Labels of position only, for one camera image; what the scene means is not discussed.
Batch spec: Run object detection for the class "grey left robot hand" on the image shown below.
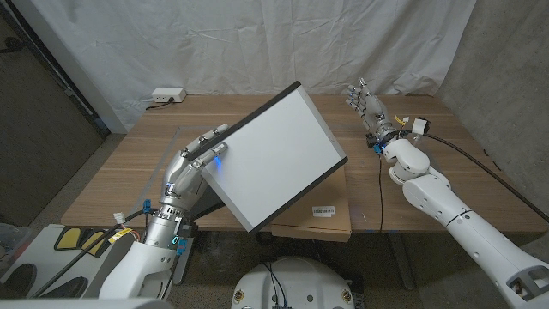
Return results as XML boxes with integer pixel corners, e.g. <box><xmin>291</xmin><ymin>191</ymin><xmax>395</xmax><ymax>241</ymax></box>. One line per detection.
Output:
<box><xmin>160</xmin><ymin>124</ymin><xmax>231</xmax><ymax>212</ymax></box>

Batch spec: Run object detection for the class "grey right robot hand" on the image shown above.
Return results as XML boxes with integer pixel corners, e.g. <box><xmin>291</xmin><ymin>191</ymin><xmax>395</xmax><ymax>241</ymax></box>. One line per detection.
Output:
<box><xmin>346</xmin><ymin>76</ymin><xmax>399</xmax><ymax>148</ymax></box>

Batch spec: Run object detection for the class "small whiteboard with black frame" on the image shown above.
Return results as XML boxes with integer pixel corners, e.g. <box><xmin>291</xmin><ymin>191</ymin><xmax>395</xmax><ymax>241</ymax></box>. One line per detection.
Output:
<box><xmin>186</xmin><ymin>81</ymin><xmax>349</xmax><ymax>234</ymax></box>

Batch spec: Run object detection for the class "flat brown cardboard package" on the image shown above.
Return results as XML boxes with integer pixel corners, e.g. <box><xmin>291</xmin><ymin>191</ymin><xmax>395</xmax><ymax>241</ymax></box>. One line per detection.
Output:
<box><xmin>269</xmin><ymin>165</ymin><xmax>353</xmax><ymax>244</ymax></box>

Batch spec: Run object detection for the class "black foam pad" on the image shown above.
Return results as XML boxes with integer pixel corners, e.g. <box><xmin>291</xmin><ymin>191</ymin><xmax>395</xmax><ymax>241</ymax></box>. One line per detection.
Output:
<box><xmin>188</xmin><ymin>184</ymin><xmax>226</xmax><ymax>221</ymax></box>

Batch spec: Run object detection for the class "clear bottle with black pump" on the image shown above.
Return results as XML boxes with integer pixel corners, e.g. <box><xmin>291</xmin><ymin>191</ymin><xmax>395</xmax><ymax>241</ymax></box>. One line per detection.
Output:
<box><xmin>411</xmin><ymin>116</ymin><xmax>432</xmax><ymax>149</ymax></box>

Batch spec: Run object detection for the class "white power strip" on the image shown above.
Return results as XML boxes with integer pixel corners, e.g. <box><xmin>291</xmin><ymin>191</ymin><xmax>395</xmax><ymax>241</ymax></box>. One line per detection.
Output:
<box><xmin>151</xmin><ymin>87</ymin><xmax>188</xmax><ymax>104</ymax></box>

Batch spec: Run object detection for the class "white backdrop sheet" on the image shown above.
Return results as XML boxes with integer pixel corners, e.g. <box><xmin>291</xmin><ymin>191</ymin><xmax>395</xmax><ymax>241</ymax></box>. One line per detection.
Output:
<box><xmin>23</xmin><ymin>0</ymin><xmax>478</xmax><ymax>135</ymax></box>

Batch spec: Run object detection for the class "white robot torso base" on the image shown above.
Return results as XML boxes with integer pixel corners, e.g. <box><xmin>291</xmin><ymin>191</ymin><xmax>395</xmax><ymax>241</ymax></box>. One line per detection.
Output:
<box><xmin>231</xmin><ymin>256</ymin><xmax>357</xmax><ymax>309</ymax></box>

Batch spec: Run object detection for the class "white floor platform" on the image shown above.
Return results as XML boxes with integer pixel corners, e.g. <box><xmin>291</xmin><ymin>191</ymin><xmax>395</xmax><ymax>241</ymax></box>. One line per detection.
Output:
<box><xmin>0</xmin><ymin>222</ymin><xmax>147</xmax><ymax>300</ymax></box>

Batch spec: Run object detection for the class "white cable connector block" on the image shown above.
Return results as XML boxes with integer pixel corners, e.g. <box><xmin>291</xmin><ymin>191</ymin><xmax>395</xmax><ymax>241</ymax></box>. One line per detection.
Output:
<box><xmin>412</xmin><ymin>118</ymin><xmax>431</xmax><ymax>136</ymax></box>

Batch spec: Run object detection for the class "black power strip cord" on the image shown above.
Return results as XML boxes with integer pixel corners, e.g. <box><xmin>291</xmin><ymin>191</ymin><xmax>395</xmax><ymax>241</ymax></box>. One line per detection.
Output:
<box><xmin>144</xmin><ymin>98</ymin><xmax>176</xmax><ymax>112</ymax></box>

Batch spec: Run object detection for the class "thin black hanging cable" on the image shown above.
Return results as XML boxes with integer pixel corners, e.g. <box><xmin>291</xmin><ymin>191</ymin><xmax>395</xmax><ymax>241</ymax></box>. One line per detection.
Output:
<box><xmin>377</xmin><ymin>154</ymin><xmax>386</xmax><ymax>234</ymax></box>

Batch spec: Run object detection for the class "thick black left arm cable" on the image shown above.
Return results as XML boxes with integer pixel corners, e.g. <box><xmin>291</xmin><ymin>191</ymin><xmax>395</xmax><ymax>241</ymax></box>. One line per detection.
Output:
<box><xmin>28</xmin><ymin>208</ymin><xmax>160</xmax><ymax>300</ymax></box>

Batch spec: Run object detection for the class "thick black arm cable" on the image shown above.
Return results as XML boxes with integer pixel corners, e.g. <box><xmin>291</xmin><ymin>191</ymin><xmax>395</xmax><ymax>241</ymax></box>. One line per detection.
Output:
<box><xmin>423</xmin><ymin>132</ymin><xmax>549</xmax><ymax>225</ymax></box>
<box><xmin>28</xmin><ymin>208</ymin><xmax>160</xmax><ymax>300</ymax></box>

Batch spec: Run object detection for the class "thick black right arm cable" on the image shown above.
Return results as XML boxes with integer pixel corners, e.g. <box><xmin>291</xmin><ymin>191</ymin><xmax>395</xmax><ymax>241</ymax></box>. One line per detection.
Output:
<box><xmin>423</xmin><ymin>132</ymin><xmax>549</xmax><ymax>225</ymax></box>

